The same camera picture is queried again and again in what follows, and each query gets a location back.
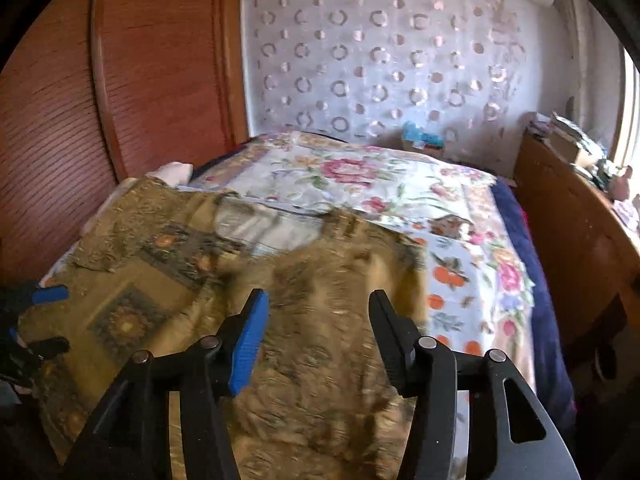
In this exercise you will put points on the sheer circle pattern curtain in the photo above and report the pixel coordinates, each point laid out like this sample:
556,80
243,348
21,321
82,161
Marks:
380,60

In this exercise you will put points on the blue tissue box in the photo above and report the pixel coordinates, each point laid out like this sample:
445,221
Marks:
422,137

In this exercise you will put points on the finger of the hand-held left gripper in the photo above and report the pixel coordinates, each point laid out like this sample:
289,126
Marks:
47,347
50,294

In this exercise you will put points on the wooden headboard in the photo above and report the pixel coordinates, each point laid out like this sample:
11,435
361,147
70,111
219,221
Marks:
100,110

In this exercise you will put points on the navy blanket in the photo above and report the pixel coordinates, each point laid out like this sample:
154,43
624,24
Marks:
535,280

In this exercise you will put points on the window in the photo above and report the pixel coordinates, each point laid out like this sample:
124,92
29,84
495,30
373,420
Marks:
629,110

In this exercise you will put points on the stack of papers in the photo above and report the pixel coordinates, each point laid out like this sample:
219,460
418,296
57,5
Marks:
565,137

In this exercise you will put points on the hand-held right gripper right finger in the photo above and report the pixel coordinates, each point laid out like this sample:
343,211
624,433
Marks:
395,347

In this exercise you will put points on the wooden cabinet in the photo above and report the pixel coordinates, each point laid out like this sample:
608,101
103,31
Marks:
575,240

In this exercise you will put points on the brown patterned cloth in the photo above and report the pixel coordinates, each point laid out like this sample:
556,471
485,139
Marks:
165,280

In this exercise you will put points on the orange fruit print bedsheet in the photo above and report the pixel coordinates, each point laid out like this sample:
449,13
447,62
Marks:
450,280

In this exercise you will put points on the floral bedsheet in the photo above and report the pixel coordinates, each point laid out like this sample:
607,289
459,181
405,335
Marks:
350,175

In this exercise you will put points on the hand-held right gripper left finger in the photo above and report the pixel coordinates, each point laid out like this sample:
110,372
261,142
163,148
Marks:
247,345

